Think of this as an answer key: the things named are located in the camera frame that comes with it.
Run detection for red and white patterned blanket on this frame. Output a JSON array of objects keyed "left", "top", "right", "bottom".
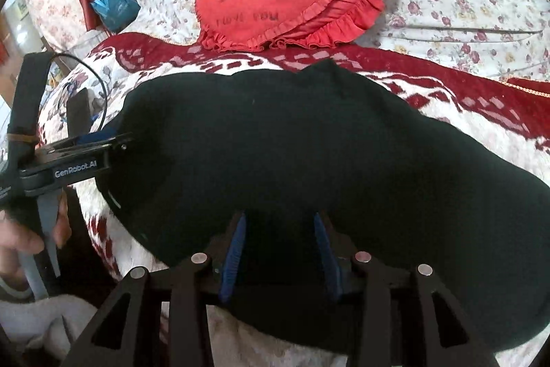
[{"left": 36, "top": 32, "right": 550, "bottom": 367}]

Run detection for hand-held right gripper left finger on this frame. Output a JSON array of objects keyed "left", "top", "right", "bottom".
[{"left": 64, "top": 211, "right": 248, "bottom": 367}]

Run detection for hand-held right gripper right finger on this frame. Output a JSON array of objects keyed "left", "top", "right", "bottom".
[{"left": 313, "top": 211, "right": 504, "bottom": 367}]

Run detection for blue plastic bag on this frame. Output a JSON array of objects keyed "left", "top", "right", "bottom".
[{"left": 90, "top": 0, "right": 142, "bottom": 33}]

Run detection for black cable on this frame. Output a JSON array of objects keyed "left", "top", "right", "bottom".
[{"left": 45, "top": 53, "right": 109, "bottom": 131}]

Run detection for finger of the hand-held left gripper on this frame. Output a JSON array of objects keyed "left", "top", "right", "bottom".
[{"left": 52, "top": 130, "right": 135, "bottom": 170}]

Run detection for black pants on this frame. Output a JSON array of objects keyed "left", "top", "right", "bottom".
[{"left": 92, "top": 60, "right": 550, "bottom": 355}]

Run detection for person's left hand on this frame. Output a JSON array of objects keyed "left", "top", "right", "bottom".
[{"left": 0, "top": 195, "right": 72, "bottom": 299}]

